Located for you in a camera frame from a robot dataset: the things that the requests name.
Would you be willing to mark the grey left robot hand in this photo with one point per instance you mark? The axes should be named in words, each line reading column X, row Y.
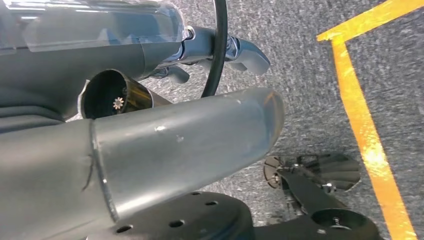
column 165, row 149

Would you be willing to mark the yellow floor tape square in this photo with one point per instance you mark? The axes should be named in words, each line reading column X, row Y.
column 361, row 126

